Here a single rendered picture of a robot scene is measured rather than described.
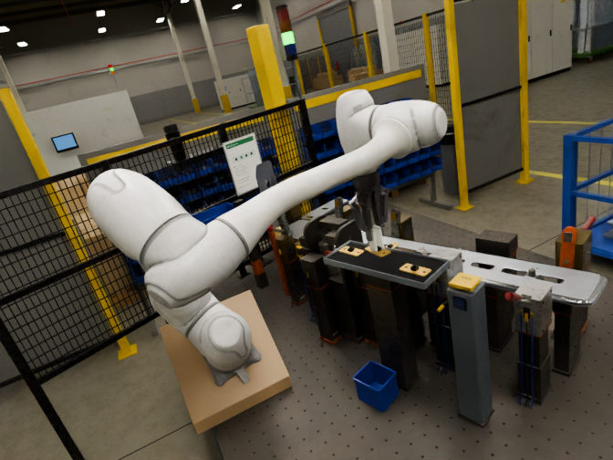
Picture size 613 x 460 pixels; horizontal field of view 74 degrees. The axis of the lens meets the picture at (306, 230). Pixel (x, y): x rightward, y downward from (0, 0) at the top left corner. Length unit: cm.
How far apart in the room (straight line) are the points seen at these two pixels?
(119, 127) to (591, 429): 751
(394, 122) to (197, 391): 108
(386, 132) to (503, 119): 395
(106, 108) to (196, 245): 720
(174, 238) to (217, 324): 56
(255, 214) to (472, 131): 386
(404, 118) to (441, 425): 89
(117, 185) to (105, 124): 708
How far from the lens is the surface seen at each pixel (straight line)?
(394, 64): 636
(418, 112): 96
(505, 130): 491
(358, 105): 105
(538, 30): 1310
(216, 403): 153
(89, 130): 794
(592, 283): 143
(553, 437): 139
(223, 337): 129
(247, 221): 82
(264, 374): 154
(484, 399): 134
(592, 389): 153
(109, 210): 84
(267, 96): 259
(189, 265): 76
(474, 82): 453
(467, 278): 112
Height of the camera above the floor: 174
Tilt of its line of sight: 22 degrees down
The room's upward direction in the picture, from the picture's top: 13 degrees counter-clockwise
